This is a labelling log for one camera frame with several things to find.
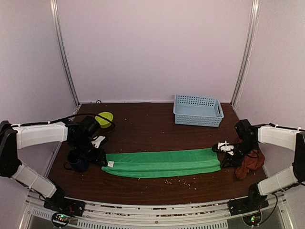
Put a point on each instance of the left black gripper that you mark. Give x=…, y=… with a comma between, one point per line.
x=97, y=157

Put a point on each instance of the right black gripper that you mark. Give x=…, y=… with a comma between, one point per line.
x=235, y=162

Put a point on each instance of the green towel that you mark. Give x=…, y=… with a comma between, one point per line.
x=162, y=164

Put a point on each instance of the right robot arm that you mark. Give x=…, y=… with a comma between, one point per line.
x=253, y=136

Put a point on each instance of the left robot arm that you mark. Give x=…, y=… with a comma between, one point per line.
x=80, y=135

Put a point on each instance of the dark blue mug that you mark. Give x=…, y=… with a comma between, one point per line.
x=75, y=163

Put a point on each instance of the brown towel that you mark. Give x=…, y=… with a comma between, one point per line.
x=253, y=161

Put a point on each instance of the green plastic bowl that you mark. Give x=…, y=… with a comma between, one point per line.
x=104, y=119

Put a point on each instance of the light blue plastic basket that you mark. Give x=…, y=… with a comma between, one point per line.
x=197, y=110

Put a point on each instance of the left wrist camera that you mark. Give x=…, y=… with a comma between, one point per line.
x=99, y=141

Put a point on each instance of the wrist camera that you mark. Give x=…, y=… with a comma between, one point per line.
x=223, y=147
x=99, y=141

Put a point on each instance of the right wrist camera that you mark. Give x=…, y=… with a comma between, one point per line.
x=223, y=147

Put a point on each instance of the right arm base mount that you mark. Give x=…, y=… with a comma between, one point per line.
x=246, y=205

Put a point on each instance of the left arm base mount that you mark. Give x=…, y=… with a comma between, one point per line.
x=70, y=207

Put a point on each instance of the aluminium front rail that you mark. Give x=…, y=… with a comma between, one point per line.
x=208, y=215

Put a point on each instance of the right aluminium frame post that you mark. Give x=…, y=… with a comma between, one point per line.
x=247, y=52

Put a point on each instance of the aluminium frame post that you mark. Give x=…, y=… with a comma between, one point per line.
x=64, y=59
x=247, y=52

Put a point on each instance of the left aluminium frame post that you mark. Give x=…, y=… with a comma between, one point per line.
x=64, y=59

